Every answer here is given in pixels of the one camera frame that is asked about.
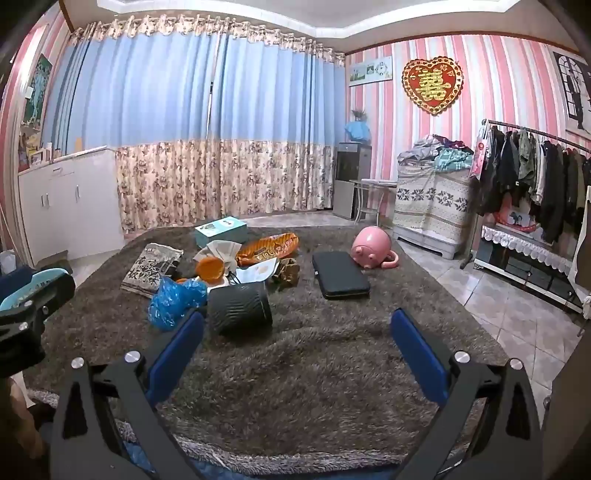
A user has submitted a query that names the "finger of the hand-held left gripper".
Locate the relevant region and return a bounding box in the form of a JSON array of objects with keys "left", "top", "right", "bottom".
[{"left": 0, "top": 267, "right": 35, "bottom": 303}]

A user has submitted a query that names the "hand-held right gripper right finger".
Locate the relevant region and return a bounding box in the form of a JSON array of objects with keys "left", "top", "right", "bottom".
[{"left": 390, "top": 308, "right": 543, "bottom": 480}]

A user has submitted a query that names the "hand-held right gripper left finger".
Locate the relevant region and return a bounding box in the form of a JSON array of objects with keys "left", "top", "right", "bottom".
[{"left": 48, "top": 308, "right": 208, "bottom": 480}]

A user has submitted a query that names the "light blue plastic basket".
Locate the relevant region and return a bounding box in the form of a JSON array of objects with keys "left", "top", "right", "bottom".
[{"left": 0, "top": 269, "right": 75, "bottom": 311}]

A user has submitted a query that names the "black ribbed cylinder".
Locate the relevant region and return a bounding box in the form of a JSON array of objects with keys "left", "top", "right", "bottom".
[{"left": 207, "top": 281, "right": 273, "bottom": 337}]

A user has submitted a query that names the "brown paper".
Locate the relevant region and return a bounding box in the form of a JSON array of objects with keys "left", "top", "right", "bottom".
[{"left": 272, "top": 257, "right": 302, "bottom": 291}]

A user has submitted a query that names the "small wooden stool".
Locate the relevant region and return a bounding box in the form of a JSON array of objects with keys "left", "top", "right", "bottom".
[{"left": 37, "top": 251, "right": 70, "bottom": 273}]

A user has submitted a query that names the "blue plastic bag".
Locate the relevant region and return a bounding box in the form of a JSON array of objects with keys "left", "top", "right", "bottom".
[{"left": 148, "top": 276, "right": 208, "bottom": 332}]

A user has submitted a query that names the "patterned grey packet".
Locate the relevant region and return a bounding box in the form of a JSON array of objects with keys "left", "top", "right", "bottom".
[{"left": 121, "top": 243, "right": 184, "bottom": 299}]

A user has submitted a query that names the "white cabinet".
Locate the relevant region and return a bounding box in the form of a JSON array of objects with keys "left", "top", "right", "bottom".
[{"left": 18, "top": 147, "right": 127, "bottom": 266}]

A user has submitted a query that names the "beige crumpled tissue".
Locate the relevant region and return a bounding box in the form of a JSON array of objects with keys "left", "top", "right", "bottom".
[{"left": 193, "top": 240, "right": 243, "bottom": 268}]

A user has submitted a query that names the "white paper with orange print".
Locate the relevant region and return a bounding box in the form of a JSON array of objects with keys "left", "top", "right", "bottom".
[{"left": 228, "top": 258, "right": 280, "bottom": 284}]

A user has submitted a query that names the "black zip case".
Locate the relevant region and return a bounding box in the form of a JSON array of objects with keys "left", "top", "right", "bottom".
[{"left": 312, "top": 251, "right": 371, "bottom": 300}]

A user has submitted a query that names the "brown shaggy rug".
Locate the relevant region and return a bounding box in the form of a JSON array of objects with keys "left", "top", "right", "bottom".
[{"left": 23, "top": 224, "right": 509, "bottom": 467}]

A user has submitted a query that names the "pink pig mug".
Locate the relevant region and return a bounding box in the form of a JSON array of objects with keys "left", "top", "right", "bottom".
[{"left": 351, "top": 226, "right": 400, "bottom": 271}]

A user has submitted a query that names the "teal cardboard box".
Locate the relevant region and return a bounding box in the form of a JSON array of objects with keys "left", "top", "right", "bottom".
[{"left": 194, "top": 217, "right": 249, "bottom": 250}]

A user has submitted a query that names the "orange snack bag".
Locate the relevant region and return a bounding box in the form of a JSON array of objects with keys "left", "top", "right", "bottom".
[{"left": 235, "top": 233, "right": 299, "bottom": 267}]

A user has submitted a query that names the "low shelf with lace cloth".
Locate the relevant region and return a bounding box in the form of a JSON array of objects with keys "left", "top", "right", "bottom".
[{"left": 475, "top": 224, "right": 587, "bottom": 315}]

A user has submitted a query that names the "patterned cloth covered chest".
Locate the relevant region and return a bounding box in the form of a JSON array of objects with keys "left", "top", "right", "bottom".
[{"left": 392, "top": 161, "right": 476, "bottom": 259}]

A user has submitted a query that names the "small metal-framed table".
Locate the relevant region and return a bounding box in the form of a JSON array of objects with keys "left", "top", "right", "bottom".
[{"left": 353, "top": 179, "right": 398, "bottom": 226}]

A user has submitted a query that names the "grey water dispenser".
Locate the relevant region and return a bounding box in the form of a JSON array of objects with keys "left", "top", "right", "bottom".
[{"left": 333, "top": 142, "right": 373, "bottom": 220}]

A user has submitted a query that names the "pile of clothes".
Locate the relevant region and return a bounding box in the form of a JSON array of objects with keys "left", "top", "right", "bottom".
[{"left": 398, "top": 134, "right": 475, "bottom": 172}]

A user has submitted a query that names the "white hanging cloth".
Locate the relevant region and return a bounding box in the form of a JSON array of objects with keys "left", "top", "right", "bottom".
[{"left": 569, "top": 185, "right": 591, "bottom": 320}]

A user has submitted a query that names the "blue floral curtain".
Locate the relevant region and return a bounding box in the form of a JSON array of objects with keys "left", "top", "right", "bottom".
[
  {"left": 210, "top": 25, "right": 347, "bottom": 217},
  {"left": 41, "top": 14, "right": 220, "bottom": 234}
]

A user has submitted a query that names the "row of hanging clothes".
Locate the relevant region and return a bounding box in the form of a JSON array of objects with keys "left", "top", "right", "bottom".
[{"left": 471, "top": 124, "right": 591, "bottom": 245}]

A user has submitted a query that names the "blue covered bottle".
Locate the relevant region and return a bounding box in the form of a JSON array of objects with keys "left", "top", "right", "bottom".
[{"left": 344, "top": 121, "right": 371, "bottom": 144}]

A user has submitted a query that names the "metal clothes rack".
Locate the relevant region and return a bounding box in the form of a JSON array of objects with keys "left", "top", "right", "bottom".
[{"left": 462, "top": 119, "right": 591, "bottom": 268}]

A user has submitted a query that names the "green wall poster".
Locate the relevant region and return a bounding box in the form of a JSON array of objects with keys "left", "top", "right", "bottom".
[{"left": 24, "top": 53, "right": 54, "bottom": 127}]

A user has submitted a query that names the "red heart wall decoration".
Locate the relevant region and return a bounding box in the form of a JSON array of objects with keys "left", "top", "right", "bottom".
[{"left": 401, "top": 56, "right": 464, "bottom": 117}]

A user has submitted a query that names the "landscape wall picture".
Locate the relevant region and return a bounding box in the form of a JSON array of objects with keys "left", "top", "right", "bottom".
[{"left": 348, "top": 56, "right": 393, "bottom": 88}]

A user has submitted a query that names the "black window wall poster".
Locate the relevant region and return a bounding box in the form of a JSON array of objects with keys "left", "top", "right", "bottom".
[{"left": 553, "top": 51, "right": 591, "bottom": 132}]

